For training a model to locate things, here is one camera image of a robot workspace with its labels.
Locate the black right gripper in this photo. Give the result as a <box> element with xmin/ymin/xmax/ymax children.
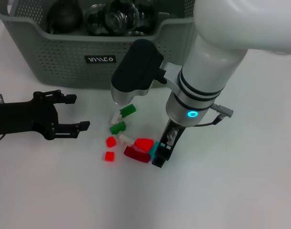
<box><xmin>152</xmin><ymin>118</ymin><xmax>186</xmax><ymax>168</ymax></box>

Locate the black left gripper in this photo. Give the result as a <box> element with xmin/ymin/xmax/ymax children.
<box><xmin>0</xmin><ymin>89</ymin><xmax>91</xmax><ymax>141</ymax></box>

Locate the teal square brick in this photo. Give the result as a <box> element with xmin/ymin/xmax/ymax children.
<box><xmin>147</xmin><ymin>141</ymin><xmax>160</xmax><ymax>159</ymax></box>

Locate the red sloped toy brick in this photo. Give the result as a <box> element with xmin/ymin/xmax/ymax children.
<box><xmin>134</xmin><ymin>137</ymin><xmax>155</xmax><ymax>153</ymax></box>

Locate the dark red brick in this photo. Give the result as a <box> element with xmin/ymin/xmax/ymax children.
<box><xmin>123</xmin><ymin>146</ymin><xmax>151</xmax><ymax>164</ymax></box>

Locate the white toy brick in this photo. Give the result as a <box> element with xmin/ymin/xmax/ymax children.
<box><xmin>109</xmin><ymin>111</ymin><xmax>124</xmax><ymax>125</ymax></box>
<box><xmin>118</xmin><ymin>134</ymin><xmax>135</xmax><ymax>146</ymax></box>

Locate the grey-green perforated storage bin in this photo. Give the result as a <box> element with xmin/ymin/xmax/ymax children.
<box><xmin>0</xmin><ymin>0</ymin><xmax>211</xmax><ymax>90</ymax></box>

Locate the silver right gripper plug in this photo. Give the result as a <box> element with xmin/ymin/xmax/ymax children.
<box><xmin>166</xmin><ymin>128</ymin><xmax>178</xmax><ymax>145</ymax></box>

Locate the green toy brick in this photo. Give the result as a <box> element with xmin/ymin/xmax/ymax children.
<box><xmin>109</xmin><ymin>121</ymin><xmax>127</xmax><ymax>135</ymax></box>
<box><xmin>119</xmin><ymin>104</ymin><xmax>137</xmax><ymax>118</ymax></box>

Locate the black round teapot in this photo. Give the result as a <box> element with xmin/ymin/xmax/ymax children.
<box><xmin>47</xmin><ymin>0</ymin><xmax>85</xmax><ymax>34</ymax></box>

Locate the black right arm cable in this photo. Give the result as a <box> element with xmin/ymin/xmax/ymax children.
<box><xmin>194</xmin><ymin>102</ymin><xmax>234</xmax><ymax>127</ymax></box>

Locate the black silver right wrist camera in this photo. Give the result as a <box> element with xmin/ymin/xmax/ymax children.
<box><xmin>110</xmin><ymin>38</ymin><xmax>167</xmax><ymax>106</ymax></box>

